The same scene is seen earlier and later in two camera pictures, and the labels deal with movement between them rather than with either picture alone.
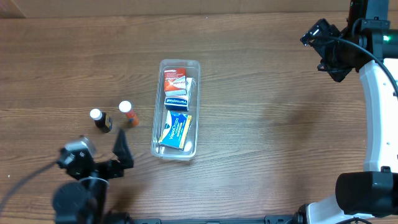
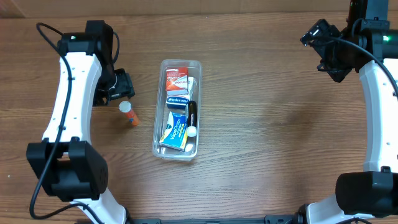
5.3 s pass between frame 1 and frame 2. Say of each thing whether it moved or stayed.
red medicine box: stayed
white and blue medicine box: stayed
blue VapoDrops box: stayed
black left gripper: moved
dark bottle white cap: moved
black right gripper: stayed
